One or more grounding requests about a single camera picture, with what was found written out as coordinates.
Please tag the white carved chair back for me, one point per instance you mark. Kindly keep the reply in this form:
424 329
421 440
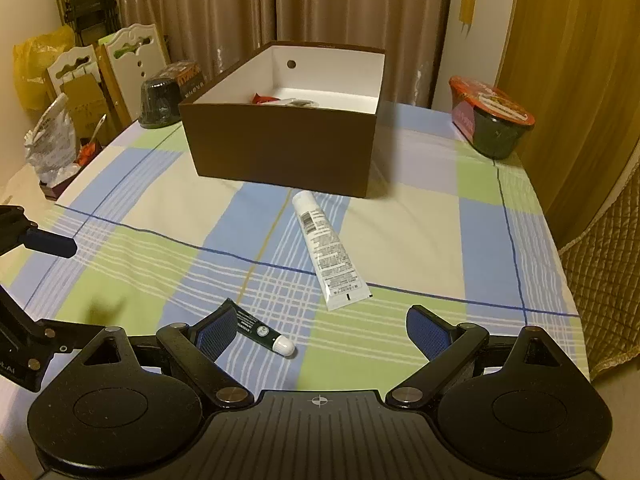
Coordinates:
72 62
135 55

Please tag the dark purple box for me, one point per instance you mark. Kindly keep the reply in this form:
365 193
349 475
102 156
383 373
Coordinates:
57 187

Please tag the beige curtain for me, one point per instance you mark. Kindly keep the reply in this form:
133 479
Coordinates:
360 5
200 10

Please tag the black instant noodle bowl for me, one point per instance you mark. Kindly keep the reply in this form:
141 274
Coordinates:
160 105

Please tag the chair with quilted cushion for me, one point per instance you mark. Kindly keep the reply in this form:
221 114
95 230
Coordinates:
610 285

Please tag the plain cardboard box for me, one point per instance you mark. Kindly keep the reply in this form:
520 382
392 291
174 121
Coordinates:
87 102

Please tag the red lid instant noodle bowl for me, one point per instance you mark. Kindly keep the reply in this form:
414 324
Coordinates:
495 135

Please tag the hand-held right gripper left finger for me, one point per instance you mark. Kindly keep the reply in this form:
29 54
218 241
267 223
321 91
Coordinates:
217 330

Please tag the brown cardboard box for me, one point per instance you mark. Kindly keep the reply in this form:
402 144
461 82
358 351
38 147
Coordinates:
280 150

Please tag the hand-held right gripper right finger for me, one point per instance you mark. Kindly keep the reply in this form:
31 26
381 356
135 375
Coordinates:
427 332

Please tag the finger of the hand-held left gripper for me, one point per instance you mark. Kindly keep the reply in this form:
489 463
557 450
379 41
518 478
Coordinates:
65 337
50 245

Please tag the black folding stool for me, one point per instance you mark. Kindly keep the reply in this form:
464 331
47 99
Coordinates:
85 0

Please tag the yellow plastic bag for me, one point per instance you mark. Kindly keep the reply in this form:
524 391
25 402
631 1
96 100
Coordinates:
35 70

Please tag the white cream tube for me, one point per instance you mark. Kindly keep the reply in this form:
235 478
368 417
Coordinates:
325 250

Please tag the yellow wooden door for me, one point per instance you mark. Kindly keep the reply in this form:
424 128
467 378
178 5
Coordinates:
565 85

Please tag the checked tablecloth covered desktop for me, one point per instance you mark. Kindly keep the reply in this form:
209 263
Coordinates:
440 220

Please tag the crumpled white plastic bag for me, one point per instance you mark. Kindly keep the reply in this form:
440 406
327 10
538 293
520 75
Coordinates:
52 145

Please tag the small red packet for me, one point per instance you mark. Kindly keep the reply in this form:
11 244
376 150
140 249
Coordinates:
261 98

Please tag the green lip balm tube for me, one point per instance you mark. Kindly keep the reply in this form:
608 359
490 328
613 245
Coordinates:
260 332

